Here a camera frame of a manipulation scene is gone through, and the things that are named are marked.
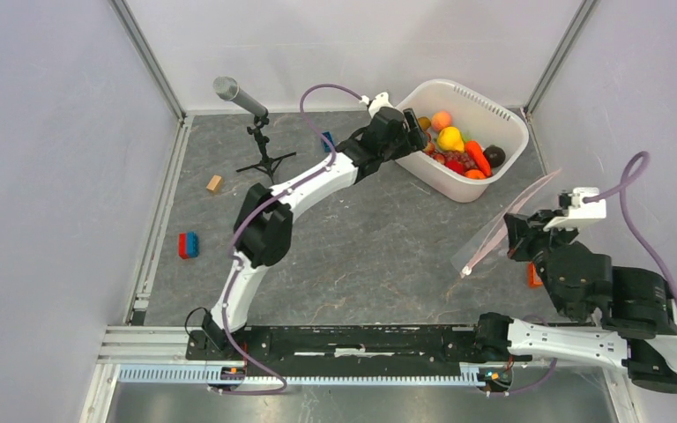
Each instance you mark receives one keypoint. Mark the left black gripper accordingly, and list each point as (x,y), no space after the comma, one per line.
(412,141)

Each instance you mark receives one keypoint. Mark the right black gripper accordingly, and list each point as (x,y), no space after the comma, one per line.
(524,229)

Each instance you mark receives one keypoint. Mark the strawberry bunch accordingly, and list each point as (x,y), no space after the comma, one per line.
(431,151)

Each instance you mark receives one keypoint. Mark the yellow pear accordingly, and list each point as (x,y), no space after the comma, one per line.
(450,139)

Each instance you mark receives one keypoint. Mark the clear zip top bag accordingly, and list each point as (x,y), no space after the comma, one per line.
(494,232)

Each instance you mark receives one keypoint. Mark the white plastic basket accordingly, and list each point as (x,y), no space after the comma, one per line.
(479,119)

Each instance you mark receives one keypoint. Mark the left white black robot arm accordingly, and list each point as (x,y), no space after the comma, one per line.
(264,226)

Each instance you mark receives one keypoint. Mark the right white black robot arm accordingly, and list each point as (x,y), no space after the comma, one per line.
(625,317)

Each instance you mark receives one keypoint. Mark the brown kiwi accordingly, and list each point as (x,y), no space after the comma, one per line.
(424,123)

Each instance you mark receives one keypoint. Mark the peach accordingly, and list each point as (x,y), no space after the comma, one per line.
(441,120)

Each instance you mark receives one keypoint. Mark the orange toy piece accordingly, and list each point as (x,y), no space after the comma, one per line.
(534,281)

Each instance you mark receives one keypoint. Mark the purple grapes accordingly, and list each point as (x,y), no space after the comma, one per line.
(462,157)

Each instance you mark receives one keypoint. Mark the red bell pepper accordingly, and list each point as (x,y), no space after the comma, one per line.
(455,166)

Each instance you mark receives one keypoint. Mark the orange carrot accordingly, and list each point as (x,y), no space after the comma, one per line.
(475,152)

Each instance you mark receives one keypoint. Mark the orange tangerine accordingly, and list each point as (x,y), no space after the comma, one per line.
(475,174)

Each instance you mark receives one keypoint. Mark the dark avocado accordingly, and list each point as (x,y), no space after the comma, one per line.
(495,156)

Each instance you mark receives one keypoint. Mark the grey microphone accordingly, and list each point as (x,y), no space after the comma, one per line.
(229,90)

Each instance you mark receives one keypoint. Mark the wooden block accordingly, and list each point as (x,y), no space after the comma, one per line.
(214,185)

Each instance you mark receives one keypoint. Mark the red blue toy brick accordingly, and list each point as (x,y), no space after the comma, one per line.
(188,245)

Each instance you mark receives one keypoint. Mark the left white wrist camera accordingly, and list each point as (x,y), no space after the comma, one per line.
(375,104)

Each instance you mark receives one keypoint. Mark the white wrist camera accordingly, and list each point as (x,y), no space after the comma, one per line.
(574,212)
(375,104)

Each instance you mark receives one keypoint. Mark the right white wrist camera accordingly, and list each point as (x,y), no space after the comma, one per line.
(574,212)

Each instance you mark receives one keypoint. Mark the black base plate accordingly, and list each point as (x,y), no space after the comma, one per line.
(349,351)

